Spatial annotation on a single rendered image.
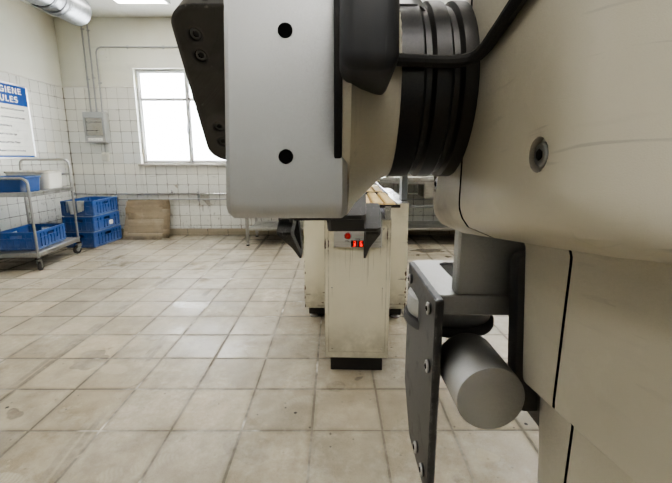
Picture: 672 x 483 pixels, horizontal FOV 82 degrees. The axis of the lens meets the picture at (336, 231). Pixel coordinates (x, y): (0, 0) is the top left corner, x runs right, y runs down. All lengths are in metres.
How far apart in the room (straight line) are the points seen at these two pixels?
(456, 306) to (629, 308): 0.14
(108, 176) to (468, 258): 6.36
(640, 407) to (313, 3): 0.20
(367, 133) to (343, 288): 1.86
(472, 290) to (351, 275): 1.70
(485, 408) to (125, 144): 6.26
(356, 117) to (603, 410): 0.17
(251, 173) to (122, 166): 6.28
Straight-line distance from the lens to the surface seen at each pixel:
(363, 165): 0.17
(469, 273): 0.30
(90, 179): 6.69
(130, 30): 6.52
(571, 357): 0.24
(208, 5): 0.21
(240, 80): 0.17
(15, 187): 4.97
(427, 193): 5.20
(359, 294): 2.03
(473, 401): 0.28
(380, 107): 0.17
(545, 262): 0.25
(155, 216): 6.07
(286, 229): 0.53
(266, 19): 0.18
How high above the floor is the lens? 1.14
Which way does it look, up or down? 11 degrees down
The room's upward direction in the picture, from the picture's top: straight up
